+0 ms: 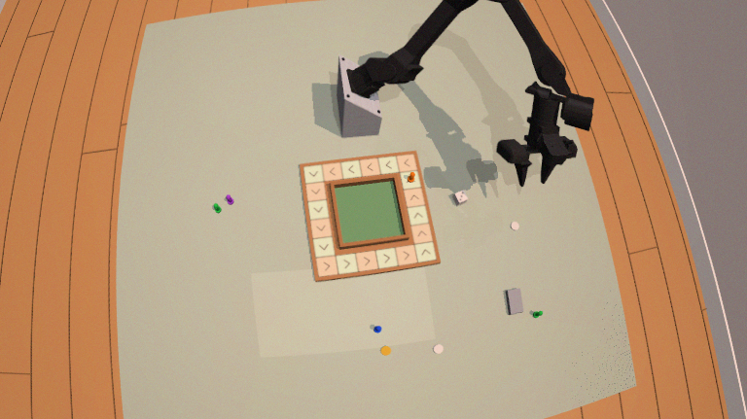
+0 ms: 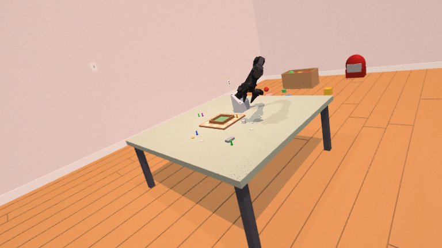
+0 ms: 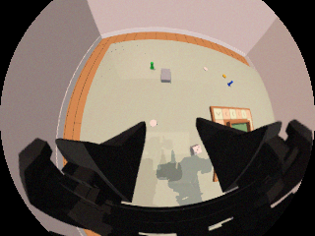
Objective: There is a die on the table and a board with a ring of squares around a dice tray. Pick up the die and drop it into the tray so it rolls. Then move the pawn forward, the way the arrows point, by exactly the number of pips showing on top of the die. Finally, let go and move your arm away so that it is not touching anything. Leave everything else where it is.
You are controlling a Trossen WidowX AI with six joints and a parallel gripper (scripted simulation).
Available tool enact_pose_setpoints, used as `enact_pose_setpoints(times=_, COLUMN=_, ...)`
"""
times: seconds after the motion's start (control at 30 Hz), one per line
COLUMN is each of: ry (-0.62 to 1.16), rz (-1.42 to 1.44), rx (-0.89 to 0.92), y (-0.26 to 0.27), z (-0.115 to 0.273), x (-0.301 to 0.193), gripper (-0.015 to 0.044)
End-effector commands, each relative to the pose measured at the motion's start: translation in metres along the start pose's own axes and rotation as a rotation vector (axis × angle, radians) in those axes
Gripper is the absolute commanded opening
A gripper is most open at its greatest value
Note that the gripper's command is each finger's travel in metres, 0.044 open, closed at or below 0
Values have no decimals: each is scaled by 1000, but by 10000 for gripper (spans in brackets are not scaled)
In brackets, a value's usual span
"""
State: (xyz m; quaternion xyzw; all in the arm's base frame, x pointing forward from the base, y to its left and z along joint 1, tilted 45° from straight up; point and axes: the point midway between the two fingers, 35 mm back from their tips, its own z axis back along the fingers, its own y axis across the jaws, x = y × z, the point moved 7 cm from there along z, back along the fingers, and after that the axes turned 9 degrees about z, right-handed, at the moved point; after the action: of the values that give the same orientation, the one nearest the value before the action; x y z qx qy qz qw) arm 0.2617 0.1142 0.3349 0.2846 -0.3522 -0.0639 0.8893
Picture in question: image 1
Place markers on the grey die with black pips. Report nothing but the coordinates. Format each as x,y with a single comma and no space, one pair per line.
459,198

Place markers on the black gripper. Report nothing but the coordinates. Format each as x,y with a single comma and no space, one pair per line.
518,154

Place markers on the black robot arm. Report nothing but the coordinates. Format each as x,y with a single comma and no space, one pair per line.
402,66

